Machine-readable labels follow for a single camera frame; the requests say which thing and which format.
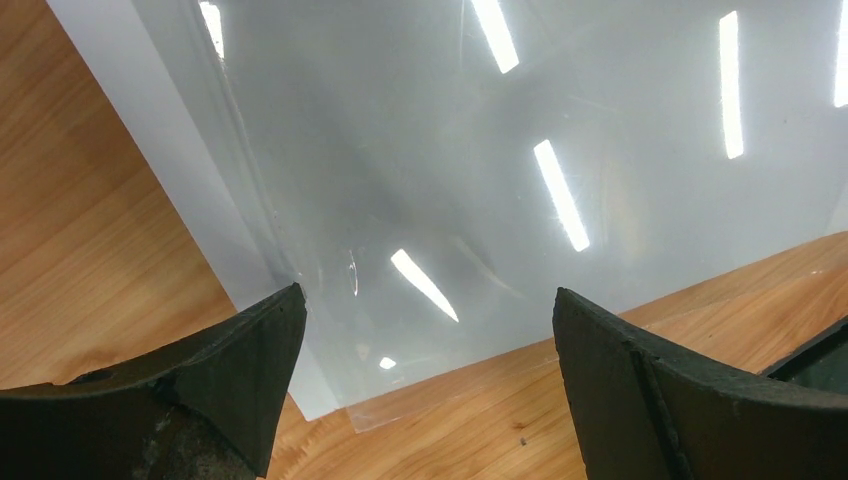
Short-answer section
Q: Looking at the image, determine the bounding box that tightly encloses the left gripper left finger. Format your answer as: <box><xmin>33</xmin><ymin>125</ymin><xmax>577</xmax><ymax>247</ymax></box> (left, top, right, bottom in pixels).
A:
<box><xmin>1</xmin><ymin>284</ymin><xmax>307</xmax><ymax>479</ymax></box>

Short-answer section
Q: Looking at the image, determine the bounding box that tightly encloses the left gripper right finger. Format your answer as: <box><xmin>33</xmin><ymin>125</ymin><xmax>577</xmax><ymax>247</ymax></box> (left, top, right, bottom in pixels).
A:
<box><xmin>552</xmin><ymin>288</ymin><xmax>847</xmax><ymax>479</ymax></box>

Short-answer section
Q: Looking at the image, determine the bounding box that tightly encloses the clear acrylic sheet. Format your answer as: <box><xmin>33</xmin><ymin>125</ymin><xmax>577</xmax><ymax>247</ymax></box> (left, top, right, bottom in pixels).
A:
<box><xmin>135</xmin><ymin>1</ymin><xmax>847</xmax><ymax>420</ymax></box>

